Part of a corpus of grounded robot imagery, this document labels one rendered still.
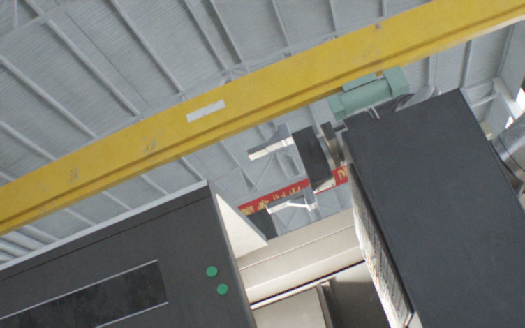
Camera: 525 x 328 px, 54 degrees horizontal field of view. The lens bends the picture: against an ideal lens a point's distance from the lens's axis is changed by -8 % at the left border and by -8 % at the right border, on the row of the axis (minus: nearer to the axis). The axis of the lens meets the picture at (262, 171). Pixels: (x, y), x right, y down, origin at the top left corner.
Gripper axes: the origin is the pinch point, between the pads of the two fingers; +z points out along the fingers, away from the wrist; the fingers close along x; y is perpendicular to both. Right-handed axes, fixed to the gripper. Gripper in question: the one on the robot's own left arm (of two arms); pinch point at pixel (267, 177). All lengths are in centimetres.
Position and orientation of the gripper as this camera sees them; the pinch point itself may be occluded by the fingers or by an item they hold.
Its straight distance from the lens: 120.2
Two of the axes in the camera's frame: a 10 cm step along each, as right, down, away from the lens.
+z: -9.2, 3.8, 0.9
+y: 2.5, 3.9, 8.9
